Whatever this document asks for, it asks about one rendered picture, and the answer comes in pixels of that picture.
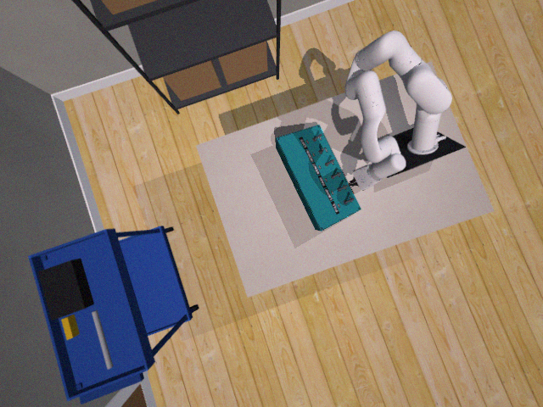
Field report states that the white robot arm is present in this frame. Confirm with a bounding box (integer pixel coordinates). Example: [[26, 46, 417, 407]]
[[344, 31, 452, 181]]

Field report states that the teal wedge-shaped box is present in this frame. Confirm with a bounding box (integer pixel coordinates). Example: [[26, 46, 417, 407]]
[[276, 125, 361, 231]]

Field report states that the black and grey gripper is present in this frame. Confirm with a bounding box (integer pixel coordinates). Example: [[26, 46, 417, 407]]
[[348, 164, 381, 190]]

